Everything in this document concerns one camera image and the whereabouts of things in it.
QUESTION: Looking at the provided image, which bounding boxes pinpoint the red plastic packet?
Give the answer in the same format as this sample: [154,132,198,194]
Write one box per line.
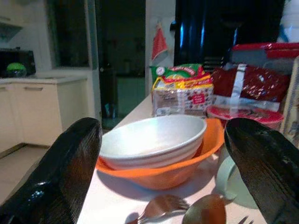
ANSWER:
[211,64,292,112]

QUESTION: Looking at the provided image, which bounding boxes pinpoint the orange bowl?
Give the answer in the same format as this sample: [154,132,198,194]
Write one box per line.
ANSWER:
[96,118,224,190]

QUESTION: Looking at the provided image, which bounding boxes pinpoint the white printed carton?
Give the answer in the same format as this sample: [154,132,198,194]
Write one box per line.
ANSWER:
[280,56,299,140]

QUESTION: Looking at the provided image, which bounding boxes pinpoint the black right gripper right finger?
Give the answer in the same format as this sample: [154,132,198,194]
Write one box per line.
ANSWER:
[224,117,299,224]

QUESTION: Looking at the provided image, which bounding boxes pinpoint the red and grey box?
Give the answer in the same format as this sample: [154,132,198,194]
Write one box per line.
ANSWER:
[230,42,299,68]

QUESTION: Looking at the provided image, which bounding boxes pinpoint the black microwave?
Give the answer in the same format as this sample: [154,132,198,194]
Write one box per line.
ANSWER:
[0,49,36,79]

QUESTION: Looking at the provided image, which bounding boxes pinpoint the pale grey mug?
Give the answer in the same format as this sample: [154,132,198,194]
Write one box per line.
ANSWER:
[216,142,260,210]

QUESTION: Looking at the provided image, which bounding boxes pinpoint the gold spoon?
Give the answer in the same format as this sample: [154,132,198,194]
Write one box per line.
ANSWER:
[184,194,227,224]

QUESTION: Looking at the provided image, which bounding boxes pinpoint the red lidded tub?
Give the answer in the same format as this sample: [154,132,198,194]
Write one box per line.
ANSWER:
[206,105,285,130]

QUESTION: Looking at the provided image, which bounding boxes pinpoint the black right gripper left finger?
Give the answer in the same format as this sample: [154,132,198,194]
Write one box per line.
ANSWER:
[0,117,103,224]

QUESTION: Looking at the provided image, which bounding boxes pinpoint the silver fork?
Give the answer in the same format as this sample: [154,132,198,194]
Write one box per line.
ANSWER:
[126,194,190,224]

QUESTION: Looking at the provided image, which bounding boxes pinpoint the green and yellow bread packet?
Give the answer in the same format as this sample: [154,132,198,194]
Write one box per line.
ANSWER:
[149,63,214,117]

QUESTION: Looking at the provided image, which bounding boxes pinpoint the red santa hat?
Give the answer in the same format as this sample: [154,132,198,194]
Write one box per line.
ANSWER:
[151,21,169,62]

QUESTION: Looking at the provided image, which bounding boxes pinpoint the white kitchen cabinet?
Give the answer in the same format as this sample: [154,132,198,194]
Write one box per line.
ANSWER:
[0,77,88,154]

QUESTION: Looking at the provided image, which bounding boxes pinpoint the white bowl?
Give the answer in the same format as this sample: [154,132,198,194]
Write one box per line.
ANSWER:
[99,115,208,170]

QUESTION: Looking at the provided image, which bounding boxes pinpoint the green round object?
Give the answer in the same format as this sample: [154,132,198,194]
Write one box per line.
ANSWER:
[6,62,27,77]

